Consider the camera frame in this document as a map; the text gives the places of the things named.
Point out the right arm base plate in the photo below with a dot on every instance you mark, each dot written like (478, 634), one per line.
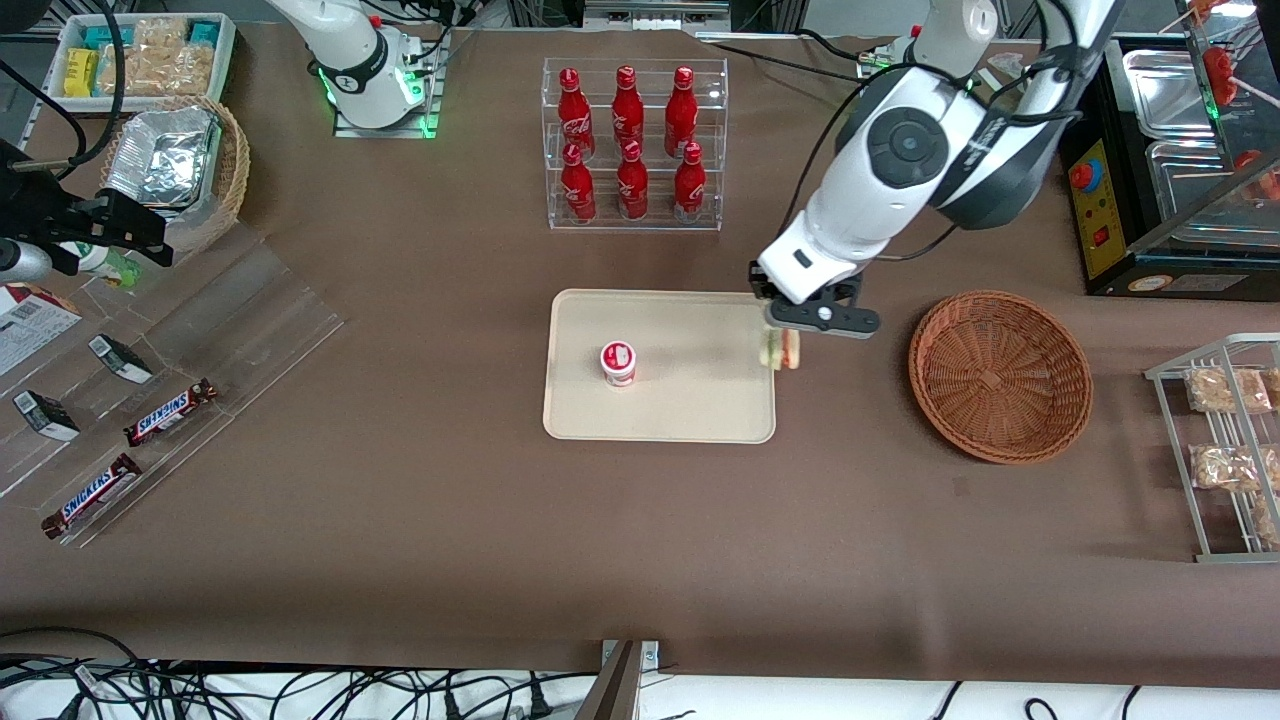
(425, 110)

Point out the beige plastic tray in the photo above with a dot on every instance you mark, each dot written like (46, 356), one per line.
(690, 400)

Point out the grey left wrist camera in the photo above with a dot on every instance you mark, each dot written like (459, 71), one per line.
(800, 317)

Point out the teal snack pack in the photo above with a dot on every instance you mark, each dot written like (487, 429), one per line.
(204, 33)
(105, 36)

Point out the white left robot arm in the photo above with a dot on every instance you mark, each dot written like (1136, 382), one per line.
(905, 150)

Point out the brown table cover sheet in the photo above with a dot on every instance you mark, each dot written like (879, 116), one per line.
(640, 560)

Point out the clear plastic wrap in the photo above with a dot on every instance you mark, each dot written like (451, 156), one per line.
(1008, 64)

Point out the aluminium foil container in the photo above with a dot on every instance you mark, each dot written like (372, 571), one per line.
(165, 155)

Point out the white plastic snack bin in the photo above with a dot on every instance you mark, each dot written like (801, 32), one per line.
(225, 60)

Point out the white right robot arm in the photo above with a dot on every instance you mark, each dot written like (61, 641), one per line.
(350, 60)

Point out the black food warmer cabinet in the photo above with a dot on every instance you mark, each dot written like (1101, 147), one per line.
(1180, 270)

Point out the clear acrylic candy stand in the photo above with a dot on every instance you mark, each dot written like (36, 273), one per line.
(250, 320)

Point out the brown Snickers bar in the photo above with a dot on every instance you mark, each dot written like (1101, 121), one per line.
(92, 496)
(170, 412)

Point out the dark metal post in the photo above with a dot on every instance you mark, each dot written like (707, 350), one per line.
(612, 690)

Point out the rice cracker bag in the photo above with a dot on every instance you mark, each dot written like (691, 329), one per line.
(160, 62)

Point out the white green drink bottle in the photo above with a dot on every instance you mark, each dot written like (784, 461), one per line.
(105, 266)

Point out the small black white box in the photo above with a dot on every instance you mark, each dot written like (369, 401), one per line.
(120, 358)
(45, 415)

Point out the steel warmer pan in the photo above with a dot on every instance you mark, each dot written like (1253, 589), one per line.
(1160, 95)
(1195, 190)

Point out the tan wicker basket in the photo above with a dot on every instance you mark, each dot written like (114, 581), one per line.
(232, 170)

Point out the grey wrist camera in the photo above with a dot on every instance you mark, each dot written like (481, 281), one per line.
(22, 262)
(800, 317)

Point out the white printed carton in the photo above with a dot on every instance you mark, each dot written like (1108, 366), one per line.
(30, 325)

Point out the clear acrylic bottle rack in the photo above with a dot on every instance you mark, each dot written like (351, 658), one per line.
(720, 140)

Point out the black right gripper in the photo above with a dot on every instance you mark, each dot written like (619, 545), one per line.
(42, 212)

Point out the round brown wicker basket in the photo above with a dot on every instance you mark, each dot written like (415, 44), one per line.
(1000, 378)

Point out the plastic-wrapped triangle sandwich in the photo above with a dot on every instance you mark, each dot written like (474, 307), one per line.
(783, 352)

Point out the yellow snack pack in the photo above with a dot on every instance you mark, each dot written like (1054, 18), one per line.
(80, 72)

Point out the grey metal bracket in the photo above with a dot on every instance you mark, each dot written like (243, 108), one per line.
(650, 655)

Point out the white red yogurt cup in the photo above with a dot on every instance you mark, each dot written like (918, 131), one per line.
(618, 362)

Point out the red cola bottle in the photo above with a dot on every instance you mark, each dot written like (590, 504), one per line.
(680, 115)
(577, 190)
(632, 190)
(573, 115)
(689, 190)
(627, 110)

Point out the red skewered food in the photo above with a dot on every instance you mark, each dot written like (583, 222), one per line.
(1255, 172)
(1218, 72)

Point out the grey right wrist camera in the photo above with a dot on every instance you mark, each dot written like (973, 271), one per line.
(22, 262)

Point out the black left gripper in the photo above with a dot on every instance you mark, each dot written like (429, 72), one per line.
(758, 283)

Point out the clear bag of crackers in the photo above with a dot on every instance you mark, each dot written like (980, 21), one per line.
(1273, 386)
(1268, 522)
(1230, 468)
(1225, 390)

